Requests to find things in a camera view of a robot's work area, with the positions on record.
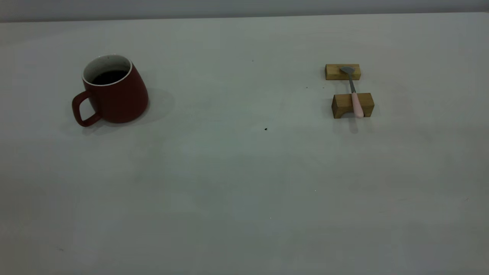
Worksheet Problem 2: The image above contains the red ceramic cup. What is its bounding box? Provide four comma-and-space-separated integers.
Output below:
72, 54, 149, 127

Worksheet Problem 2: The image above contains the pink handled metal spoon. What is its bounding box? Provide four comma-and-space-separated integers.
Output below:
340, 66, 364, 118

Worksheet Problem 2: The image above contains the arched wooden block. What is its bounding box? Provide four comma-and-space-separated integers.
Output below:
331, 92, 375, 119

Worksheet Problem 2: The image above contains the flat rectangular wooden block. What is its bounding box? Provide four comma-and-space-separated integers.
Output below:
325, 64, 361, 81

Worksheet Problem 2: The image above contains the dark brown coffee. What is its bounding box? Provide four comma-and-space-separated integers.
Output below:
92, 70, 129, 85

